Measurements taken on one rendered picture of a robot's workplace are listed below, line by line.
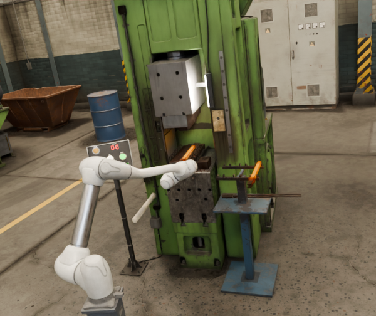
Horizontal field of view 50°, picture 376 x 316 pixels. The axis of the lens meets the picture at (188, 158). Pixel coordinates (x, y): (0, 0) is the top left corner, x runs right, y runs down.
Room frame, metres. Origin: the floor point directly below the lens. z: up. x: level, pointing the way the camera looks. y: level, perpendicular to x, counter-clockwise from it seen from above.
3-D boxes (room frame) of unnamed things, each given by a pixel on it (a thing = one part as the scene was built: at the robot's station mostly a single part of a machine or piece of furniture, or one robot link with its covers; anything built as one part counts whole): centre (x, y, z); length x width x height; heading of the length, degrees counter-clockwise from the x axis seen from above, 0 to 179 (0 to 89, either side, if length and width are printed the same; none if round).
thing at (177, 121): (3.23, 0.00, 1.32); 0.42 x 0.20 x 0.10; 162
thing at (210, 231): (3.23, -0.06, 0.23); 0.55 x 0.37 x 0.47; 162
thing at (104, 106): (7.71, 1.43, 0.44); 0.59 x 0.59 x 0.88
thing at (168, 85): (3.22, -0.04, 1.56); 0.42 x 0.39 x 0.40; 162
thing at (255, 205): (2.75, -0.37, 0.69); 0.40 x 0.30 x 0.02; 69
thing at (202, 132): (3.52, -0.15, 1.37); 0.41 x 0.10 x 0.91; 72
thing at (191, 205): (3.23, -0.06, 0.69); 0.56 x 0.38 x 0.45; 162
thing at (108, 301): (1.97, 0.59, 0.63); 0.22 x 0.18 x 0.06; 82
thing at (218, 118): (3.06, -0.28, 1.27); 0.09 x 0.02 x 0.17; 72
